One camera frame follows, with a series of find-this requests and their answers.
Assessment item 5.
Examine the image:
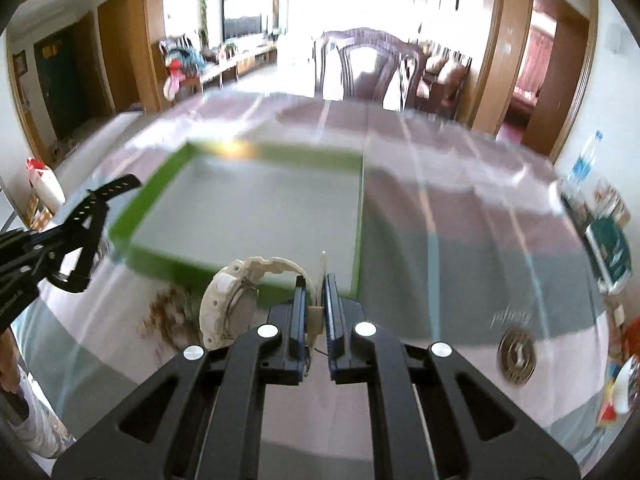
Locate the cream white wristwatch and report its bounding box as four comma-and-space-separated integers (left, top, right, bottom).
198, 256, 320, 350

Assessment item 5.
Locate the black wristwatch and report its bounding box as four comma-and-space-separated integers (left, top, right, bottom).
44, 174, 141, 294

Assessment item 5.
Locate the brown bead necklace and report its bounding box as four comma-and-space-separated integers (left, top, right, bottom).
138, 285, 202, 352

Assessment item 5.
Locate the operator left hand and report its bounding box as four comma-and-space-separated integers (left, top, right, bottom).
0, 328, 21, 393

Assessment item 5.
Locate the green cardboard box tray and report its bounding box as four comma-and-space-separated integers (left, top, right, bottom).
110, 141, 364, 298

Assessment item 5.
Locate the wooden armchair with clothes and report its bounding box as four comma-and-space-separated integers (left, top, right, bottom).
158, 35, 206, 103

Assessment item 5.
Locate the green book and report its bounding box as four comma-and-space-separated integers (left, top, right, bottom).
585, 217, 632, 295

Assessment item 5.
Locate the wooden tv cabinet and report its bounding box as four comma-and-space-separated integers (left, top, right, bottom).
198, 42, 278, 90

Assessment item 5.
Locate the clear water bottle blue label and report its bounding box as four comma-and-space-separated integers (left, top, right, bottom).
570, 130, 603, 186

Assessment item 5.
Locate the dark wooden dining chair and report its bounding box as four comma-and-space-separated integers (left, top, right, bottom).
314, 27, 426, 110

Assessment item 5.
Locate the black television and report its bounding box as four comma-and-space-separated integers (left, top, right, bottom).
221, 0, 264, 41

